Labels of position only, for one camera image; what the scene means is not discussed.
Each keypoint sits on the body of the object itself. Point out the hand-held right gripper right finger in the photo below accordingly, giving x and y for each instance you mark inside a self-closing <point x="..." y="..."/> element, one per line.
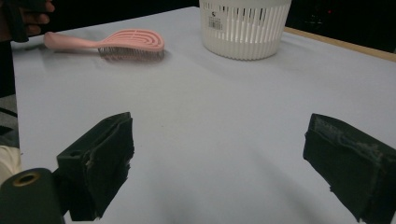
<point x="351" y="168"/>

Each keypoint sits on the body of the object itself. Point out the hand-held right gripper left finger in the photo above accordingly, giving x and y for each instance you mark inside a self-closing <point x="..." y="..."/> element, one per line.
<point x="102" y="161"/>

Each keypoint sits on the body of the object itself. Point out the pink hairbrush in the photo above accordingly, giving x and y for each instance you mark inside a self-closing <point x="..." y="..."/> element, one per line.
<point x="134" y="42"/>

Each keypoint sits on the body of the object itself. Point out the white slotted plastic basket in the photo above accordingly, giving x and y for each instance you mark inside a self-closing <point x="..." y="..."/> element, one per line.
<point x="246" y="34"/>

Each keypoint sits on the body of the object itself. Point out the cream cloth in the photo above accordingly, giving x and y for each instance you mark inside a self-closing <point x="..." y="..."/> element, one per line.
<point x="8" y="163"/>

